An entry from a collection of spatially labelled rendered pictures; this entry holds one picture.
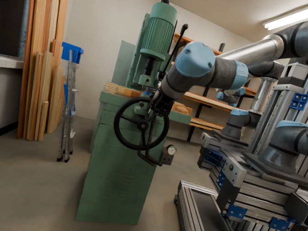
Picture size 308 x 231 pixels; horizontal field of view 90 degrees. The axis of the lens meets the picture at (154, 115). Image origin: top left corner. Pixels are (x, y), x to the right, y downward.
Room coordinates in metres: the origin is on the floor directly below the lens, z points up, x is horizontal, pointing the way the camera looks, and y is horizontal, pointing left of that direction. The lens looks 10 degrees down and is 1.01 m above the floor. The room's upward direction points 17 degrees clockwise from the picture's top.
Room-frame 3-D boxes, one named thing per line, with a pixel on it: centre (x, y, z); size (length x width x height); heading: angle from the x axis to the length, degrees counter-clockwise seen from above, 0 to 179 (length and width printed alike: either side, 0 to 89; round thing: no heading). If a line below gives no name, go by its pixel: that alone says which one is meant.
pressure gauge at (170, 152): (0.97, -0.17, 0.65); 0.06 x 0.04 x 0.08; 105
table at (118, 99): (1.01, 0.06, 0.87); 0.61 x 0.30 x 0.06; 105
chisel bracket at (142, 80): (1.12, 0.13, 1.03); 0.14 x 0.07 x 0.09; 15
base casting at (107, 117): (1.22, 0.16, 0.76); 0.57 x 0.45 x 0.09; 15
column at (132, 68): (1.38, 0.21, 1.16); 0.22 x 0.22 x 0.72; 15
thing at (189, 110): (1.14, -0.01, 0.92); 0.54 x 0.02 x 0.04; 105
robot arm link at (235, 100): (1.52, -0.68, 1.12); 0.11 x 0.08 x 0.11; 105
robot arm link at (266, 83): (1.27, -0.77, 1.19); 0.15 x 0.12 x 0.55; 105
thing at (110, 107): (1.04, 0.12, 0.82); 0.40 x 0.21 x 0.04; 105
